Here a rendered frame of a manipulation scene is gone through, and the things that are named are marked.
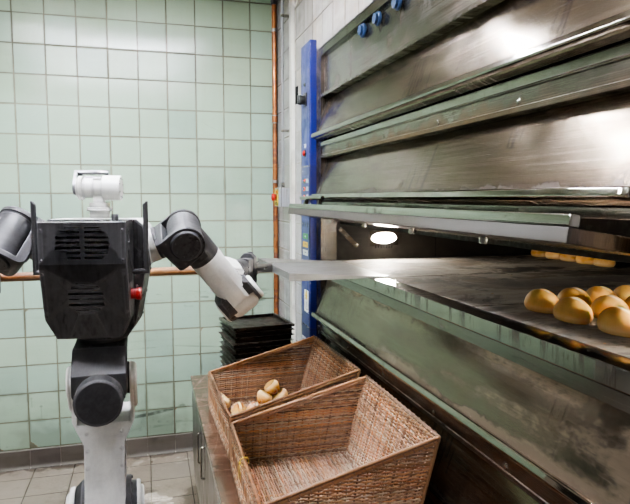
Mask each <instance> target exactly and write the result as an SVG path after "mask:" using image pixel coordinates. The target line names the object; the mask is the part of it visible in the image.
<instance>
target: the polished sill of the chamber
mask: <svg viewBox="0 0 630 504"><path fill-rule="evenodd" d="M346 280H349V281H351V282H354V283H356V284H358V285H361V286H363V287H366V288H368V289H371V290H373V291H376V292H378V293H380V294H383V295H385V296H388V297H390V298H393V299H395V300H398V301H400V302H402V303H405V304H407V305H410V306H412V307H415V308H417V309H420V310H422V311H425V312H427V313H429V314H432V315H434V316H437V317H439V318H442V319H444V320H447V321H449V322H451V323H454V324H456V325H459V326H461V327H464V328H466V329H469V330H471V331H474V332H476V333H478V334H481V335H483V336H486V337H488V338H491V339H493V340H496V341H498V342H500V343H503V344H505V345H508V346H510V347H513V348H515V349H518V350H520V351H523V352H525V353H527V354H530V355H532V356H535V357H537V358H540V359H542V360H545V361H547V362H549V363H552V364H554V365H557V366H559V367H562V368H564V369H567V370H569V371H571V372H574V373H576V374H579V375H581V376H584V377H586V378H589V379H591V380H594V381H596V382H598V383H601V384H603V385H606V386H608V387H611V388H613V389H616V390H618V391H620V392H623V393H625V394H628V395H630V359H629V358H626V357H623V356H620V355H617V354H614V353H611V352H608V351H605V350H602V349H599V348H596V347H593V346H590V345H587V344H584V343H581V342H578V341H575V340H572V339H569V338H566V337H563V336H560V335H557V334H554V333H551V332H548V331H545V330H542V329H539V328H536V327H533V326H530V325H527V324H524V323H521V322H518V321H515V320H512V319H509V318H506V317H503V316H500V315H497V314H494V313H491V312H488V311H485V310H482V309H479V308H476V307H473V306H470V305H467V304H464V303H461V302H458V301H455V300H452V299H448V298H445V297H442V296H439V295H436V294H433V293H430V292H427V291H424V290H421V289H418V288H415V287H412V286H409V285H406V284H403V283H400V282H397V281H394V280H391V279H388V278H385V277H379V278H357V279H346Z"/></svg>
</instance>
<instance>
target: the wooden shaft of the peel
mask: <svg viewBox="0 0 630 504"><path fill-rule="evenodd" d="M189 274H197V273H196V272H195V271H194V270H193V268H192V267H191V266H189V267H188V268H186V269H185V270H183V271H180V270H179V269H178V268H177V267H154V268H152V269H151V270H150V276H165V275H189ZM0 276H1V282H15V281H40V277H39V275H33V272H17V273H16V274H15V275H13V276H5V275H3V274H1V273H0Z"/></svg>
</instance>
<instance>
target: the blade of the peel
mask: <svg viewBox="0 0 630 504"><path fill-rule="evenodd" d="M258 261H259V263H272V268H273V271H272V272H273V273H275V274H277V275H278V276H280V277H282V278H284V279H286V280H287V281H289V282H291V281H313V280H335V279H357V278H379V277H390V276H387V275H384V274H381V273H377V272H374V271H371V270H368V269H365V268H361V267H358V266H355V265H352V264H348V263H345V262H342V261H325V260H300V259H276V258H258Z"/></svg>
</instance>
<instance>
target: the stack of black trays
mask: <svg viewBox="0 0 630 504"><path fill-rule="evenodd" d="M219 320H220V321H222V322H220V323H221V324H222V327H220V328H221V329H222V332H219V333H220V334H221V336H222V337H221V338H222V339H223V341H219V342H220V343H221V344H222V346H220V347H221V348H222V350H221V351H220V352H221V353H222V354H223V355H222V356H220V358H221V359H222V360H220V362H221V363H222V365H220V366H221V367H223V366H226V365H228V364H232V363H235V362H238V361H241V360H244V359H247V357H248V358H249V357H252V356H255V355H258V354H260V353H264V352H266V351H270V350H272V349H276V348H279V347H282V346H285V345H288V344H291V340H294V339H292V338H291V335H294V334H293V333H292V330H295V329H294V328H292V326H295V324H294V323H292V322H291V321H289V320H287V319H285V318H283V317H282V316H280V315H278V314H276V313H267V314H254V315H243V316H241V317H239V318H238V319H236V320H235V321H232V322H230V321H228V320H227V319H226V318H225V317H219Z"/></svg>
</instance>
